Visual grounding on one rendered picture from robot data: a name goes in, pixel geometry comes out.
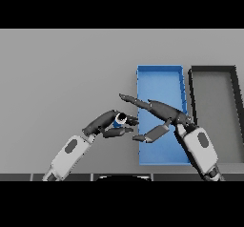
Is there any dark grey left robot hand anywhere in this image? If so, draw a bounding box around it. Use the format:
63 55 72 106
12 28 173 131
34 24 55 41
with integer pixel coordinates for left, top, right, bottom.
81 109 140 139

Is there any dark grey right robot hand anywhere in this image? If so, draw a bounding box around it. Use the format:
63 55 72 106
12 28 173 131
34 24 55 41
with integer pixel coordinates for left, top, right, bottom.
118 93 196 143

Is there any blue pipe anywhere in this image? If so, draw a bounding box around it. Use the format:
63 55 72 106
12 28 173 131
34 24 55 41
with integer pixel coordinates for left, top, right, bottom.
112 112 129 130

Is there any blue bin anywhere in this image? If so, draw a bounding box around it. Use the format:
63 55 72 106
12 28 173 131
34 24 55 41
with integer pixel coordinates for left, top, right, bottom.
135 65 192 166

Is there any dark grey bin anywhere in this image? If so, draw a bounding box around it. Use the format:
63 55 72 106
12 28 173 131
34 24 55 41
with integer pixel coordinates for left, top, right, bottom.
188 65 244 166

